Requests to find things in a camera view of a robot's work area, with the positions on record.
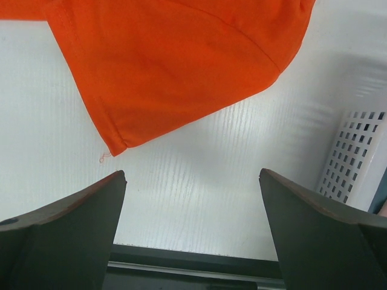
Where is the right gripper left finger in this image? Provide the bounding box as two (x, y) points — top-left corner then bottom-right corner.
(1, 170), (127, 289)

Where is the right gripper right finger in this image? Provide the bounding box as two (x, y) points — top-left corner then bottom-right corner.
(259, 169), (386, 289)

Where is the orange t shirt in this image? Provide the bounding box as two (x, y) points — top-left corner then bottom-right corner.
(1, 1), (314, 156)

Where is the white plastic laundry basket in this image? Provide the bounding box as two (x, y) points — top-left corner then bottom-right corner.
(316, 111), (386, 211)

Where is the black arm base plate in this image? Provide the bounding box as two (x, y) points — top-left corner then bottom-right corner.
(109, 244), (285, 289)

